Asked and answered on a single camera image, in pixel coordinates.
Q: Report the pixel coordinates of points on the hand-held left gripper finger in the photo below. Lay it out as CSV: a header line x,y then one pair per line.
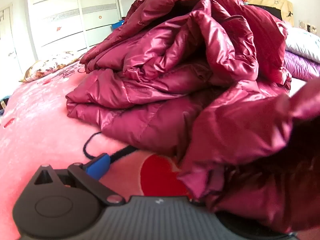
x,y
98,166

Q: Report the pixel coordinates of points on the wall sockets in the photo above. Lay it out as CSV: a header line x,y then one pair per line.
x,y
303,25

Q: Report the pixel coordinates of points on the floral pillow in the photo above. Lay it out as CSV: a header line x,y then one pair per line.
x,y
47,66

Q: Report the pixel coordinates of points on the dark blue object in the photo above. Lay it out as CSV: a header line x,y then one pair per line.
x,y
3,105

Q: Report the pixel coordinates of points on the blue box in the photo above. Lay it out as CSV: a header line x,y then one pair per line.
x,y
117,25

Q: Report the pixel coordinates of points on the white door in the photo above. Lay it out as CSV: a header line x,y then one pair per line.
x,y
8,42

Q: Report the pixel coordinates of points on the purple down jacket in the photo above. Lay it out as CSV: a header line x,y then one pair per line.
x,y
303,67

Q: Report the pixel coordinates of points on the pink heart-print blanket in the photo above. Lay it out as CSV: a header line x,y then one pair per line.
x,y
37,130

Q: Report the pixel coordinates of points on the white wardrobe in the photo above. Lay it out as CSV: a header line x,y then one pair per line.
x,y
62,17

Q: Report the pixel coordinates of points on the black cloth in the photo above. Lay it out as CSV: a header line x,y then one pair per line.
x,y
271,12

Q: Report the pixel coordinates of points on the light blue down jacket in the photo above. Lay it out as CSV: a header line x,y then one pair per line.
x,y
303,43

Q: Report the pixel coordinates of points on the yellow star-print headboard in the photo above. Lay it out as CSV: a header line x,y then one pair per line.
x,y
271,1

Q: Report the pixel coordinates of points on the red down jacket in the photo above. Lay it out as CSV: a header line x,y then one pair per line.
x,y
162,80

